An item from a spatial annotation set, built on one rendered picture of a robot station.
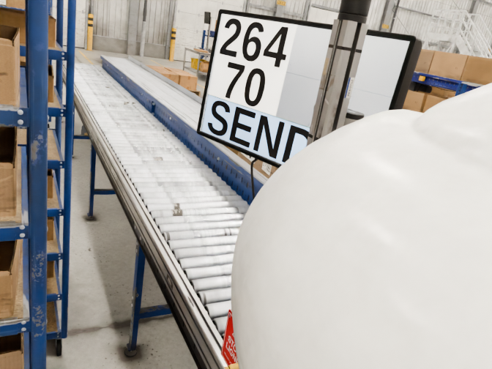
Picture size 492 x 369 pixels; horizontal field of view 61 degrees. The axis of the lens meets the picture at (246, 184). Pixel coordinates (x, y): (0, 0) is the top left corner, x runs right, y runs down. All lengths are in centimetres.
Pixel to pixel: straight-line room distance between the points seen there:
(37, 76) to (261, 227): 61
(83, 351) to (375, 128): 213
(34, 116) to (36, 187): 12
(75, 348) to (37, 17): 177
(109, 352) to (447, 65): 610
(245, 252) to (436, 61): 708
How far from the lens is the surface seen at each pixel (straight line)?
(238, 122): 98
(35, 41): 72
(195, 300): 130
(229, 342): 102
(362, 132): 16
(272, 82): 92
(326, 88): 70
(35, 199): 79
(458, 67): 696
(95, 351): 224
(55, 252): 190
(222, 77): 102
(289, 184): 15
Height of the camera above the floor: 151
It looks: 20 degrees down
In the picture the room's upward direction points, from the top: 10 degrees clockwise
